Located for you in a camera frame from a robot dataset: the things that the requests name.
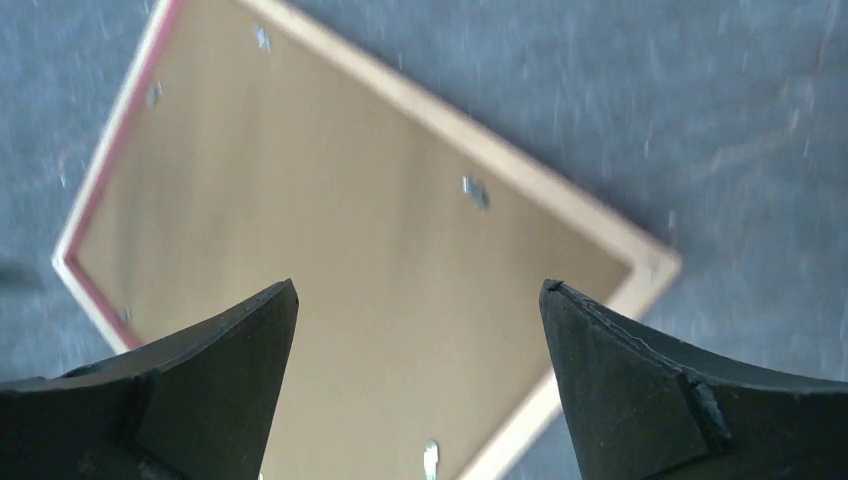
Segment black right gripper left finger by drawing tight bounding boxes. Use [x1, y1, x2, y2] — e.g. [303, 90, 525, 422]
[1, 280, 299, 479]

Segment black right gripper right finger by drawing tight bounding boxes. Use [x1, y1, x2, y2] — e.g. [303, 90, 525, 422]
[539, 280, 847, 479]

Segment pink wooden picture frame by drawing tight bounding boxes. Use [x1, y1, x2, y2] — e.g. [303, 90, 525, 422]
[51, 0, 684, 480]

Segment brown backing board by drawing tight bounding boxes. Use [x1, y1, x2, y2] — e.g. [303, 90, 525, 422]
[72, 0, 634, 480]

